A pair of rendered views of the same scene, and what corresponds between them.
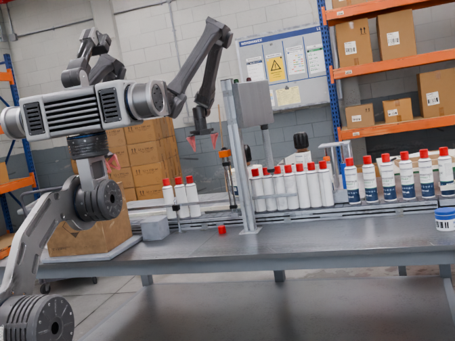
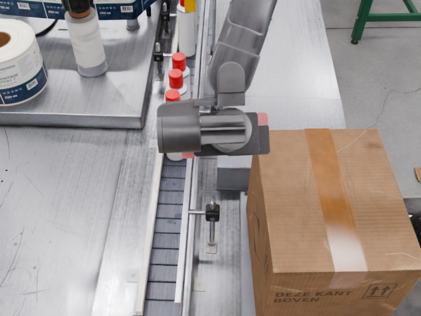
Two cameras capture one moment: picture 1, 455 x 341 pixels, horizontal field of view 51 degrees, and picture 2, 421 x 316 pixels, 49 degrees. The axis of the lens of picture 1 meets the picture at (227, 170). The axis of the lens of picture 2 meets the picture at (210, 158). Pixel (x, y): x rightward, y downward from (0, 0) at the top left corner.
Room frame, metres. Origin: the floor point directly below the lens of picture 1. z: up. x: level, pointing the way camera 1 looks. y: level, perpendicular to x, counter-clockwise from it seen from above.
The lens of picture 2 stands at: (2.53, 1.05, 1.77)
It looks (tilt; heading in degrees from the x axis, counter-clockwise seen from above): 50 degrees down; 251
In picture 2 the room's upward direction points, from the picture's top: 1 degrees clockwise
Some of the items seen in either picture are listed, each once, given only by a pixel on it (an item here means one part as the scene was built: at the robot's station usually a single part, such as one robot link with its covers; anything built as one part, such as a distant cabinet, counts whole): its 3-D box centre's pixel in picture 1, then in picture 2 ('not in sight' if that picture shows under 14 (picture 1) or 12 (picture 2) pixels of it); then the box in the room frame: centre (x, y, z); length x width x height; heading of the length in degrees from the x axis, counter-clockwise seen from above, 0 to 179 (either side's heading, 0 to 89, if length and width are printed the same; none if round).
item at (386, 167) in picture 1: (388, 177); not in sight; (2.00, -0.67, 0.98); 0.05 x 0.05 x 0.20
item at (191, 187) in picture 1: (192, 196); (180, 89); (2.31, 0.19, 0.98); 0.05 x 0.05 x 0.20
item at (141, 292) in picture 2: (196, 210); (166, 114); (2.35, 0.19, 0.91); 1.07 x 0.01 x 0.02; 70
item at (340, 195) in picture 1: (338, 172); not in sight; (2.16, -0.50, 1.01); 0.14 x 0.13 x 0.26; 70
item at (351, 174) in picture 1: (351, 180); not in sight; (2.05, -0.53, 0.98); 0.05 x 0.05 x 0.20
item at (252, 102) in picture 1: (249, 104); not in sight; (2.10, -0.14, 1.38); 0.17 x 0.10 x 0.19; 125
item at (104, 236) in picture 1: (87, 218); (317, 231); (2.17, 0.68, 0.99); 0.30 x 0.24 x 0.27; 73
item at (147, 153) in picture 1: (131, 178); not in sight; (5.96, 1.20, 0.70); 1.20 x 0.82 x 1.39; 80
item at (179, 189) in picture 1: (181, 197); (177, 105); (2.34, 0.25, 0.98); 0.05 x 0.05 x 0.20
